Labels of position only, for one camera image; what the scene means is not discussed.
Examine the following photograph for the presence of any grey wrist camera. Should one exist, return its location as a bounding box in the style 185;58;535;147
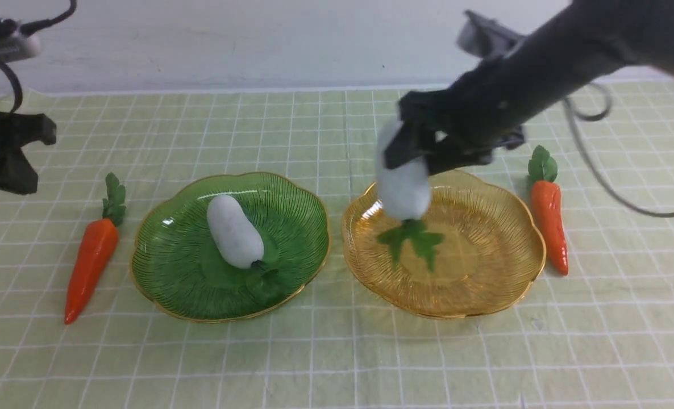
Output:
456;10;525;59
0;19;43;63

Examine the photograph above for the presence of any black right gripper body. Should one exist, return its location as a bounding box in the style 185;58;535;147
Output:
398;57;526;151

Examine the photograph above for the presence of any amber glass plate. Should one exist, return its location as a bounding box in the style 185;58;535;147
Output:
340;170;547;319

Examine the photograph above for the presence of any green checkered tablecloth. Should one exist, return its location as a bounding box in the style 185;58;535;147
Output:
0;89;674;408

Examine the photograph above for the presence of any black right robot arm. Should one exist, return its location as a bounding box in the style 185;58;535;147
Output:
379;1;674;174

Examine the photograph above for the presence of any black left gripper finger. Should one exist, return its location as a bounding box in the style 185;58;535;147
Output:
0;149;39;196
10;113;57;149

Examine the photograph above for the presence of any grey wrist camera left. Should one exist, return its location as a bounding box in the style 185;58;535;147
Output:
0;19;43;63

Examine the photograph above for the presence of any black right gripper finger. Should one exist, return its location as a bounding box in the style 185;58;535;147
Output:
383;119;435;170
425;147;493;176

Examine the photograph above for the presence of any green glass plate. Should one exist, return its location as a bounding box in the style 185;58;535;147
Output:
130;172;331;323

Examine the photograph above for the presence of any orange toy carrot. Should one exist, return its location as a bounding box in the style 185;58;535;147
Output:
527;145;569;276
64;173;127;324

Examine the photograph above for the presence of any white toy radish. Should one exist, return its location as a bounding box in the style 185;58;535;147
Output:
206;194;285;297
375;118;444;273

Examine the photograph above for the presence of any grey cable right arm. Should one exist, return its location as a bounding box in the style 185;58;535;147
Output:
562;82;674;219

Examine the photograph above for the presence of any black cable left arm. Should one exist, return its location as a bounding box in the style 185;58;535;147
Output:
0;0;78;114

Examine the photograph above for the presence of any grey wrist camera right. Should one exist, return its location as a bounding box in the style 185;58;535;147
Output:
456;10;525;59

